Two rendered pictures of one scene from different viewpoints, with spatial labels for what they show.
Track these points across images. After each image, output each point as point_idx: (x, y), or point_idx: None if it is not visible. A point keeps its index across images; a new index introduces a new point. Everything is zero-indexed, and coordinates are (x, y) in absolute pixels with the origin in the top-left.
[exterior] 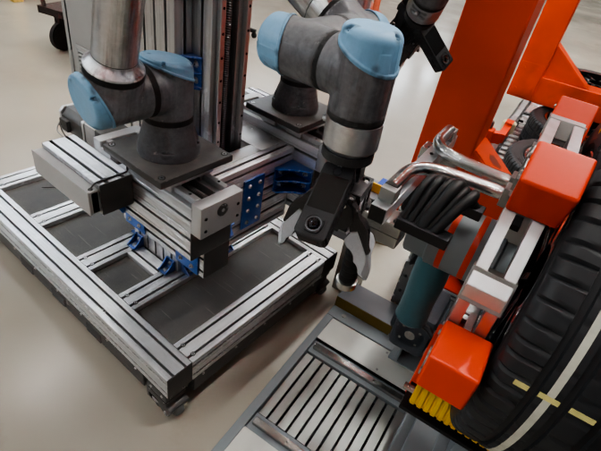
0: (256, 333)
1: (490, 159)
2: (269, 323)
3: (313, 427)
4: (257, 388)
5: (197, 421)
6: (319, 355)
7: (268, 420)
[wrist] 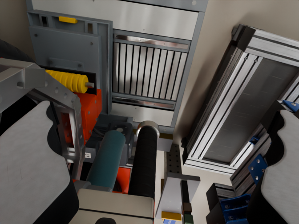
0: (209, 97)
1: None
2: (204, 106)
3: (154, 60)
4: (194, 68)
5: (220, 32)
6: (168, 102)
7: (179, 52)
